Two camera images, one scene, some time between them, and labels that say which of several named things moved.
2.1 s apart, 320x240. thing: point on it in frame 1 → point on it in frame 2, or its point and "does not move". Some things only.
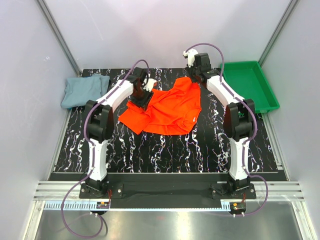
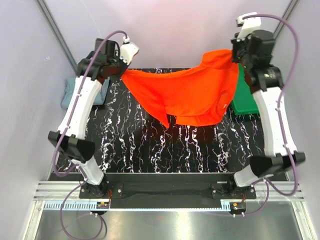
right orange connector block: [237, 207] does not move
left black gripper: [144, 103] → [124, 65]
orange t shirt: [172, 111] → [202, 95]
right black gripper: [189, 71] → [236, 43]
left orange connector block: [102, 205] does not move
